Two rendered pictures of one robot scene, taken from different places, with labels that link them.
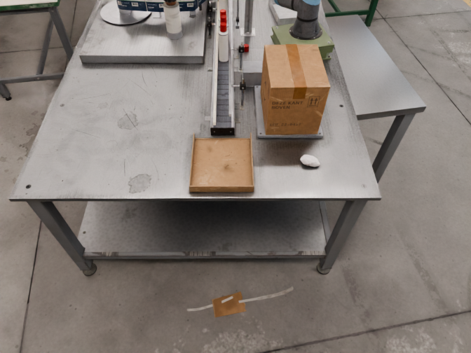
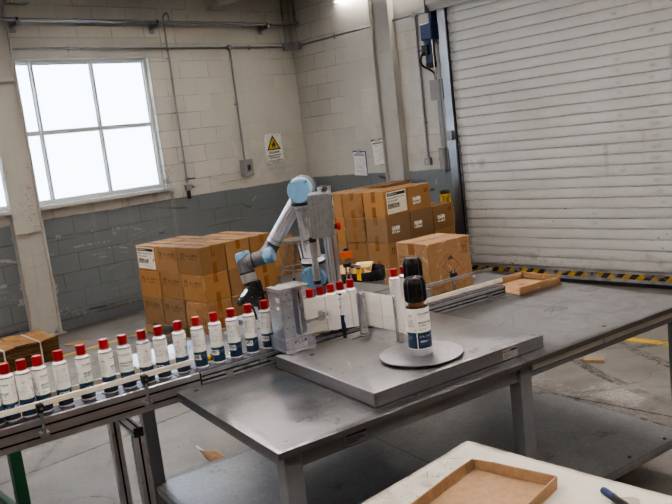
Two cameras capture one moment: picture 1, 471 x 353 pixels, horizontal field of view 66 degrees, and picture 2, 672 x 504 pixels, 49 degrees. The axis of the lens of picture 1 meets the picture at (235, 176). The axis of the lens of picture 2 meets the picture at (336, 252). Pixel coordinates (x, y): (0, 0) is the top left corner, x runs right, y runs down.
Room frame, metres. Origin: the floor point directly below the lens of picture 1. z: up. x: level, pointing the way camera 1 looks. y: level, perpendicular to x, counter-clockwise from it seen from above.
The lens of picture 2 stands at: (3.72, 2.82, 1.71)
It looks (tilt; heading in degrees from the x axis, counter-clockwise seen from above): 9 degrees down; 239
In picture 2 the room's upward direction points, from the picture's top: 7 degrees counter-clockwise
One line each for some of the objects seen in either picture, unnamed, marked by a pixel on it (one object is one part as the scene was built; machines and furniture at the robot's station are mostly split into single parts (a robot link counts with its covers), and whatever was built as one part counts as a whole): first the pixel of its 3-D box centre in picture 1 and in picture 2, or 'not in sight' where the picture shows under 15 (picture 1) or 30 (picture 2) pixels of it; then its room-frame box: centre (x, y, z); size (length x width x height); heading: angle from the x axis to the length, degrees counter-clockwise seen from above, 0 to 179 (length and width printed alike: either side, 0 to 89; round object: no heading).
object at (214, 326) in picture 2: not in sight; (216, 337); (2.71, 0.11, 0.98); 0.05 x 0.05 x 0.20
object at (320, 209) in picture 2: not in sight; (321, 214); (2.11, 0.01, 1.38); 0.17 x 0.10 x 0.19; 57
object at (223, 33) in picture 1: (223, 42); not in sight; (1.69, 0.08, 0.98); 0.05 x 0.05 x 0.20
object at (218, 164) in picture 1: (221, 160); (521, 282); (1.00, 0.06, 0.85); 0.30 x 0.26 x 0.04; 2
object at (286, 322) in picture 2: not in sight; (290, 317); (2.42, 0.19, 1.01); 0.14 x 0.13 x 0.26; 2
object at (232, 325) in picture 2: not in sight; (233, 333); (2.64, 0.11, 0.98); 0.05 x 0.05 x 0.20
